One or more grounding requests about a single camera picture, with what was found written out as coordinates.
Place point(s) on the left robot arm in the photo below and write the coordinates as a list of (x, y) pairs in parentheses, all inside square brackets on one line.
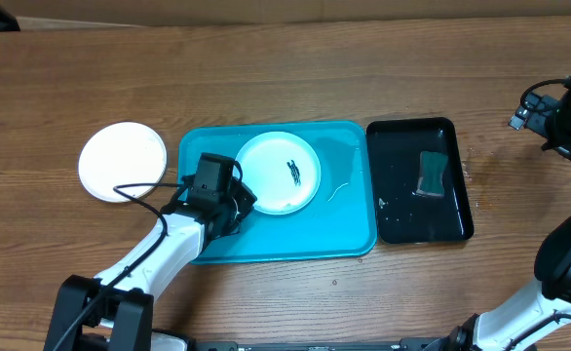
[(114, 309)]

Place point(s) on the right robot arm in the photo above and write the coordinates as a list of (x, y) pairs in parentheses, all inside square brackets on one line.
[(544, 304)]

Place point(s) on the light blue round plate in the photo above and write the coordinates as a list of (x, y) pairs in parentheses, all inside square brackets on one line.
[(282, 170)]

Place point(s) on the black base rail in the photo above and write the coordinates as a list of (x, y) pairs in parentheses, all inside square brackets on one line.
[(405, 344)]

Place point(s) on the white round plate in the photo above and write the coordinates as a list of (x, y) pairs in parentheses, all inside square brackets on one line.
[(128, 154)]

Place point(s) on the green sponge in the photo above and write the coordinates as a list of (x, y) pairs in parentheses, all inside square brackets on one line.
[(431, 169)]

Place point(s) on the black plastic tray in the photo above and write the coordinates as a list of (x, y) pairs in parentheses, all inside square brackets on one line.
[(403, 217)]

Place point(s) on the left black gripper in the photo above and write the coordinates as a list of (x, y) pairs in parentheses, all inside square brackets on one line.
[(246, 198)]

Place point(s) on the teal plastic tray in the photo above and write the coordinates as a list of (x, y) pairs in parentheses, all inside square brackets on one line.
[(338, 222)]

